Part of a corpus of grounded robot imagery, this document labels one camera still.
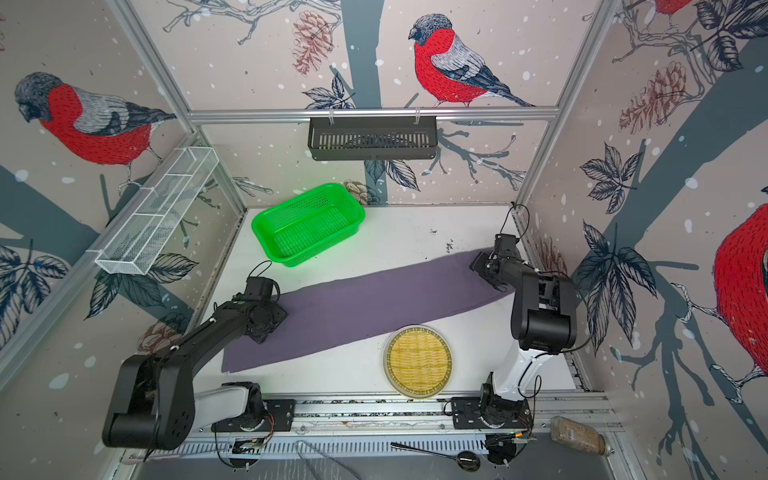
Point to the brown bottle lying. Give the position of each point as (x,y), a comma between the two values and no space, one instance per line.
(577,436)

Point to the black hanging wall basket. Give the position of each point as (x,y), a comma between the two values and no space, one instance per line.
(373,138)

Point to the purple trousers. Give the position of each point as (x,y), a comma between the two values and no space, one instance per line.
(328,315)

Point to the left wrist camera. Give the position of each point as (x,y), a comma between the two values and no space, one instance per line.
(262,289)

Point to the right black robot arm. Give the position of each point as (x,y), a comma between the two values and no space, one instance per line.
(543,325)

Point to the black spoon tool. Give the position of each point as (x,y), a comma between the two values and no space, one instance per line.
(468,461)

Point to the aluminium mounting rail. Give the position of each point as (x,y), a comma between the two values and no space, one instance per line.
(319,426)

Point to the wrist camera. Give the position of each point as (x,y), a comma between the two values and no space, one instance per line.
(505,246)
(262,289)

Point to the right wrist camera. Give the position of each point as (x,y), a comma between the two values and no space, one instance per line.
(505,246)

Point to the round yellow woven tray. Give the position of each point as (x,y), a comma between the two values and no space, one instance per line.
(418,362)

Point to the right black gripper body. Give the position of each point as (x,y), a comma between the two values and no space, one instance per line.
(485,263)

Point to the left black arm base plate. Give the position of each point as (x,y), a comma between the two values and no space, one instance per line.
(274,415)

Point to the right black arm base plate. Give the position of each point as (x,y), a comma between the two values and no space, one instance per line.
(471,413)

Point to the white wire mesh shelf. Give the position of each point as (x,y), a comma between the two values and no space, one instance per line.
(141,238)

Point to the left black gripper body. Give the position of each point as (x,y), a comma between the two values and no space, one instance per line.
(274,315)

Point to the horizontal aluminium frame bar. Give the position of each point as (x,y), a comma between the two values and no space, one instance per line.
(212,117)

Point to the green plastic basket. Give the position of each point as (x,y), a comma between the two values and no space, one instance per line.
(301,228)

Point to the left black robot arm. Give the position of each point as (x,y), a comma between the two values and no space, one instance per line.
(153,405)

